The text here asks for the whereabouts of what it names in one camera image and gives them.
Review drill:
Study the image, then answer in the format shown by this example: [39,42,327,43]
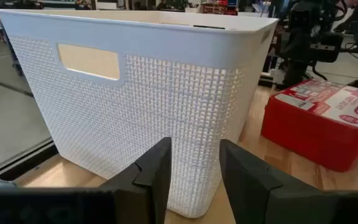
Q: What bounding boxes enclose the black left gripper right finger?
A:
[219,138,341,224]

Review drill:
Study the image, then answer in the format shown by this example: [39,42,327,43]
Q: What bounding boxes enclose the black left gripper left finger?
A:
[100,136,173,224]

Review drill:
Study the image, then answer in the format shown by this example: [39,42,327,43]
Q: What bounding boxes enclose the red first aid kit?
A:
[260,78,358,173]

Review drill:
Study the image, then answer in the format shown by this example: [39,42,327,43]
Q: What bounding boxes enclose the white perforated plastic basket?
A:
[0,8,279,218]

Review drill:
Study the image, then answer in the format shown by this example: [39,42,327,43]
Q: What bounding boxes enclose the red storage rack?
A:
[201,0,239,16]

